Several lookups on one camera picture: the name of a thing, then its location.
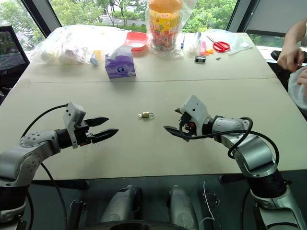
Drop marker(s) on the colourful snack jar orange lid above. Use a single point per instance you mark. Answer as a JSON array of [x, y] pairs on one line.
[[164, 24]]

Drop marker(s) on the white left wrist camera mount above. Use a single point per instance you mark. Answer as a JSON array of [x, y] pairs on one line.
[[70, 115]]

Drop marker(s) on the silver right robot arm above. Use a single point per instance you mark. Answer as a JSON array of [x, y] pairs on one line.
[[254, 153]]

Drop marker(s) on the black mesh office chair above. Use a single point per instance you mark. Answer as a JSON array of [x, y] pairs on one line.
[[10, 52]]

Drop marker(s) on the person's bare forearm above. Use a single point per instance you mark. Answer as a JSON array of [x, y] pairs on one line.
[[296, 33]]

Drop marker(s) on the small black box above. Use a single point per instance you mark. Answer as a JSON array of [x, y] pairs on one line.
[[200, 59]]

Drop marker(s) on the clear bag around jar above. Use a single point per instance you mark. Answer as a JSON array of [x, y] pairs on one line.
[[185, 14]]

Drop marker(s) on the white cloth bundle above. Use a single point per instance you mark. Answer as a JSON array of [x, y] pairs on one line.
[[298, 93]]

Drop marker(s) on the red plastic bowl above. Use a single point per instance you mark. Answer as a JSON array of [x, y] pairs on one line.
[[135, 40]]

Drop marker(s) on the blue yellow glue stick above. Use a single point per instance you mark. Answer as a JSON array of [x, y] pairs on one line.
[[95, 57]]

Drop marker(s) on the white wrapped plastic spoon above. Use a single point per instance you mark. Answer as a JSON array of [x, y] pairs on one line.
[[195, 43]]

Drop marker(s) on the small orange pieces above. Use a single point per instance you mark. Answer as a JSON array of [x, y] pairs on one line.
[[209, 52]]

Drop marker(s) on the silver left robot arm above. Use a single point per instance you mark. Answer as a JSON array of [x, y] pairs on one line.
[[26, 160]]

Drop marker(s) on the person's bare hand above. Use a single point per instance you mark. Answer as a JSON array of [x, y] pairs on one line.
[[303, 76], [289, 58]]

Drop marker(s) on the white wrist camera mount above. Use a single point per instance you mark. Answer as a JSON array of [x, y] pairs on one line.
[[197, 112], [70, 115]]

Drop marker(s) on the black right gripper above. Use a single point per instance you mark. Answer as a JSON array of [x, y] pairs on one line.
[[188, 125]]

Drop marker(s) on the large clear bag of items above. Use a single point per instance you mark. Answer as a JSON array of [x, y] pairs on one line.
[[69, 43]]

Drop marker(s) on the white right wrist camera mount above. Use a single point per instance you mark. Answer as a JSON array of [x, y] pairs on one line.
[[197, 112]]

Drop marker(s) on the flat clear plastic bag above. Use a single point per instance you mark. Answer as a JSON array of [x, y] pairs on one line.
[[237, 42]]

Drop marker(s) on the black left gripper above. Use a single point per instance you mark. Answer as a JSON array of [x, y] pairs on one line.
[[84, 136]]

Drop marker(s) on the blue pen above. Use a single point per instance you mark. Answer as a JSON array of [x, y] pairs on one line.
[[182, 42]]

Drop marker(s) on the purple tissue box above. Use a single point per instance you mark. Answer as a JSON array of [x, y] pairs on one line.
[[121, 65]]

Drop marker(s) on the black table leg bracket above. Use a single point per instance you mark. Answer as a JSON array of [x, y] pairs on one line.
[[76, 213], [213, 208]]

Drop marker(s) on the small brass padlock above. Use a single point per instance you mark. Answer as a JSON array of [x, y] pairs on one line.
[[146, 115]]

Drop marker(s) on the silver rounded robot leg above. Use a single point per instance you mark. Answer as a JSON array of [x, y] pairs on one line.
[[182, 208], [122, 206]]

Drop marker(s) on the pink rectangular stick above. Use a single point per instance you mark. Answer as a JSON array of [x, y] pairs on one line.
[[203, 48]]

